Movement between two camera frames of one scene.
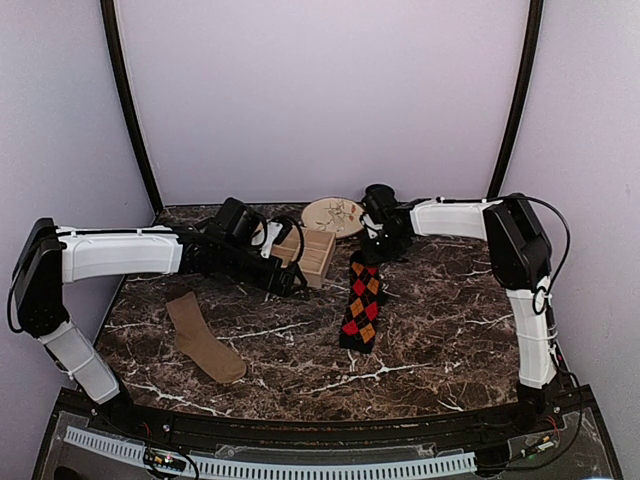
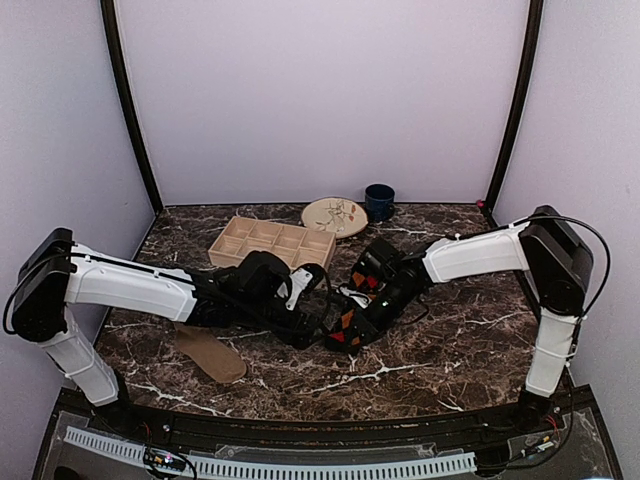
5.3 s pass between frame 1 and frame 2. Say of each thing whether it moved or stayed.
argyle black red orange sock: moved
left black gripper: moved
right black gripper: moved
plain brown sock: stayed
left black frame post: stayed
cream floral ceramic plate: stayed
